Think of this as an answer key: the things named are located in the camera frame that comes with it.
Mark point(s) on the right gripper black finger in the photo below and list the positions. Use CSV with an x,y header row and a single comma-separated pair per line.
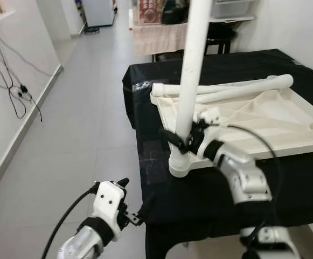
x,y
172,140

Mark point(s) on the black tablecloth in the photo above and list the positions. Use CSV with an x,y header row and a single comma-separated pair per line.
x,y
210,205

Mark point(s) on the white tall appliance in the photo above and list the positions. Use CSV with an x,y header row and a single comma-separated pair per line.
x,y
98,12

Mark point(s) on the black power adapter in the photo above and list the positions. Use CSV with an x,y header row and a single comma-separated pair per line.
x,y
22,89

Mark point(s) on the beige cloth covered stand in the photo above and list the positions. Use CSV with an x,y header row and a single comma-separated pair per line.
x,y
156,38

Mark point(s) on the clear storage box green lid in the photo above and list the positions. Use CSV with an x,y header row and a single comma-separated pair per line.
x,y
231,8

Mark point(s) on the black plastic bag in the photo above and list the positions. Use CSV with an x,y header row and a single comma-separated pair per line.
x,y
175,13

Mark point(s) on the white plastic table leg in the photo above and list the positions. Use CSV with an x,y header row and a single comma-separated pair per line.
x,y
221,86
242,90
196,54

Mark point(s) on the black round stool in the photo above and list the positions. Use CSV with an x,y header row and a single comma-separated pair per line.
x,y
221,39

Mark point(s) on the white plastic children table top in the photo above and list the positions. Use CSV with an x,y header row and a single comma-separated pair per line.
x,y
264,118

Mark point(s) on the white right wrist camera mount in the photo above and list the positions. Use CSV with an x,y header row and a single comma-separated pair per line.
x,y
209,114

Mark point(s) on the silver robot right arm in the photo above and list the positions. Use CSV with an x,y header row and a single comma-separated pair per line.
x,y
245,175

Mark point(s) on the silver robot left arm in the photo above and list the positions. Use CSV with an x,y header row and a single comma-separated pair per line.
x,y
83,245

